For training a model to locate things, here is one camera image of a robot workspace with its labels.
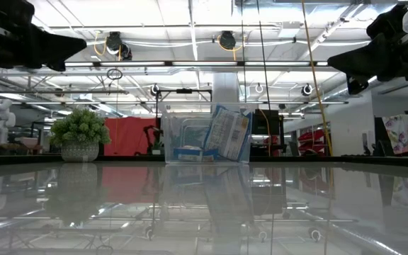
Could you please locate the black metal gantry frame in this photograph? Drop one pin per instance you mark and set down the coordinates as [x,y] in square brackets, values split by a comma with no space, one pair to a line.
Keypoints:
[184,91]

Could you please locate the green artificial potted plant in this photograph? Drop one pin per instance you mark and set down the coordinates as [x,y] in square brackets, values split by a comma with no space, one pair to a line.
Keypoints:
[80,127]

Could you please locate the floral patterned cloth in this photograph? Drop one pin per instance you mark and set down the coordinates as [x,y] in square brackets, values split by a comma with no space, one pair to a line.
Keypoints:
[406,132]

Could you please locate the red partition panel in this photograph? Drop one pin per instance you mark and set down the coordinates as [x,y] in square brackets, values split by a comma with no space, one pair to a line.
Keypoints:
[126,136]

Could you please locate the red storage shelf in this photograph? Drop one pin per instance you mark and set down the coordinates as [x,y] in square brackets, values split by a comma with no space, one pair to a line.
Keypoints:
[312,138]

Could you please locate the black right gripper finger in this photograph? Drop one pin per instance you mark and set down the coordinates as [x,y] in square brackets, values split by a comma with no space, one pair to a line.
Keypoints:
[360,60]
[357,85]

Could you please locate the black computer case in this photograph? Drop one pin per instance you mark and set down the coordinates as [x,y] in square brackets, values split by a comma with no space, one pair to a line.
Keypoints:
[266,122]

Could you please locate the blue Maruchan ramen packet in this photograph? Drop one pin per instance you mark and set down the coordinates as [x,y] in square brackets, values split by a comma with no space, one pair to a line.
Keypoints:
[229,132]
[195,156]

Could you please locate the white humanoid figure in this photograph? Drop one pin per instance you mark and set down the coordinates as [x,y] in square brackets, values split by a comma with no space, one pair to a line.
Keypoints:
[0,118]

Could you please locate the ceiling light strip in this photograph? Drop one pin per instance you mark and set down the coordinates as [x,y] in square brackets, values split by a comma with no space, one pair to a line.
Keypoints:
[133,63]

